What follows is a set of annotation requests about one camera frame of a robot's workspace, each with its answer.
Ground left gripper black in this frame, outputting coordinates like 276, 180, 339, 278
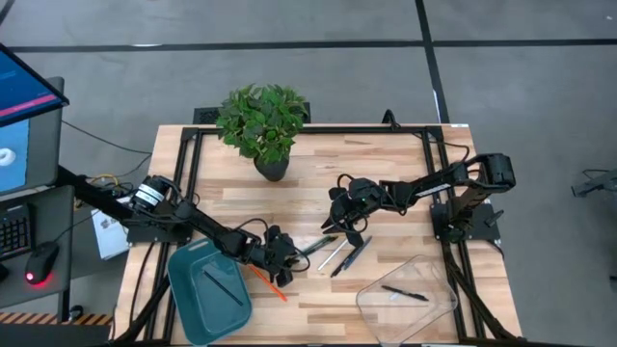
262, 224, 304, 289

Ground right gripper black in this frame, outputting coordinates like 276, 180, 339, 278
321, 175, 387, 250

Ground dark pen with clear barrel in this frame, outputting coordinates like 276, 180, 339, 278
308, 234, 339, 254

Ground blue pen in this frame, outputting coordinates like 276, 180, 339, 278
342, 234, 374, 271

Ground thin black pencil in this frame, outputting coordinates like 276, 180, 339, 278
201, 268, 246, 307

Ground matte black pen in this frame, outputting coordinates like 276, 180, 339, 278
380, 284, 431, 304

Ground orange pencil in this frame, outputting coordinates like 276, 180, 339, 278
248, 263, 289, 304

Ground teal plastic bin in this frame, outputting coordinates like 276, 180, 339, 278
166, 234, 254, 347

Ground clear plastic bin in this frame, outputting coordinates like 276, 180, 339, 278
355, 254, 460, 347

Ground green plant in black pot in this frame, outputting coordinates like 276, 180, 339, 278
215, 83, 310, 183

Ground white booklet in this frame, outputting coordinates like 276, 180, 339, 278
90, 206, 132, 261

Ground dark computer desk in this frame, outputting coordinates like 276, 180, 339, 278
0, 185, 76, 309

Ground black computer mouse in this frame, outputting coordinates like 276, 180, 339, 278
23, 240, 62, 288

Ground yellow black hazard strip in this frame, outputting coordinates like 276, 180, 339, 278
0, 311, 113, 327

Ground grey-framed computer monitor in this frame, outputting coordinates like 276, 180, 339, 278
0, 76, 66, 197

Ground black keyboard with coloured lights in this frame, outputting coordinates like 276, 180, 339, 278
0, 204, 36, 262

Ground black tilted computer monitor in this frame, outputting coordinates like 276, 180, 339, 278
0, 41, 70, 129

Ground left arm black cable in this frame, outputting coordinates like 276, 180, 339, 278
235, 217, 312, 274

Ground black aluminium table frame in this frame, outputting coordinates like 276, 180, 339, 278
113, 123, 526, 347

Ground black power cable with plug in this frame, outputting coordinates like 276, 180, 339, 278
382, 109, 471, 163

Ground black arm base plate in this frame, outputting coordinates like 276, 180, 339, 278
429, 201, 501, 243
125, 224, 194, 245

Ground yellow cable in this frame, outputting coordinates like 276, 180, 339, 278
89, 173, 120, 187

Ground black floor cable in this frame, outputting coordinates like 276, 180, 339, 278
61, 120, 153, 156

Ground black equipment with cable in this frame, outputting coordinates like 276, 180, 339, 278
571, 167, 617, 199

